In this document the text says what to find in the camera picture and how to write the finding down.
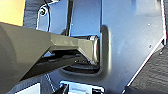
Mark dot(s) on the tan wooden panel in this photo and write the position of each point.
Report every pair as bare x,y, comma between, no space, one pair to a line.
11,11

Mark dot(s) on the white flat board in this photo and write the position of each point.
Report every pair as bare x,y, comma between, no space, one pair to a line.
28,89

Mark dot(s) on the round base button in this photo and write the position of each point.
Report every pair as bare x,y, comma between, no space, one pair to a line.
42,10

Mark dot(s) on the white box blue middle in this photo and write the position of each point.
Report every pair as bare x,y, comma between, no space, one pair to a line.
81,88

